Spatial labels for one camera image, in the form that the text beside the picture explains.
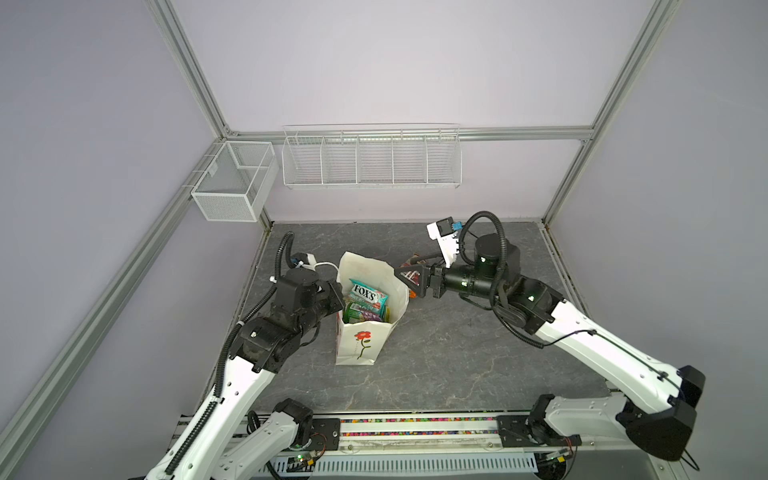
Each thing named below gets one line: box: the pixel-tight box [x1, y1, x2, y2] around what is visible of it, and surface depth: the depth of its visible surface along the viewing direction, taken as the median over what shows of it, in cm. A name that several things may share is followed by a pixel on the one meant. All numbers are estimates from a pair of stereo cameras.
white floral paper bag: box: [336, 252, 410, 366], surface depth 78 cm
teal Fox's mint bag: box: [349, 278, 389, 316], surface depth 84 cm
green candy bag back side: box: [342, 302, 382, 324], surface depth 81 cm
